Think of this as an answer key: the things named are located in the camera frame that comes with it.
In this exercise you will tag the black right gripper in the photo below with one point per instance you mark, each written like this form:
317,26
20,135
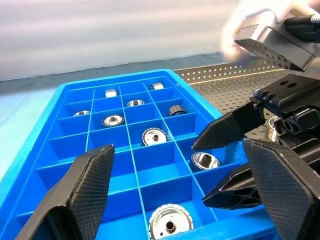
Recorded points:
300,112

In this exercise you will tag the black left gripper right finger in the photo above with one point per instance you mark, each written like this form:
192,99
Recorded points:
287,195

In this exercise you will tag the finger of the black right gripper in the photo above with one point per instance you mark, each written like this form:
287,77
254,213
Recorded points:
232,192

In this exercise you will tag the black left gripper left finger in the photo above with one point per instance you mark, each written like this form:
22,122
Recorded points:
80,195

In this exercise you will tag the shiny metal cup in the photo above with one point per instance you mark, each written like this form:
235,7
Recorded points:
205,161

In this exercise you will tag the perforated steel tray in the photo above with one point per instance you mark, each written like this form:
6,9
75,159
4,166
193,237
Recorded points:
225,85

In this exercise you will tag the blue plastic compartment tray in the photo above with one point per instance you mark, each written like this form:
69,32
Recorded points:
160,171

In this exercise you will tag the pale person hand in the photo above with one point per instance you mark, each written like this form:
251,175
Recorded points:
232,35

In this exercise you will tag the perforated grey metal box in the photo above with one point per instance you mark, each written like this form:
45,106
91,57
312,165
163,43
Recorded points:
277,43

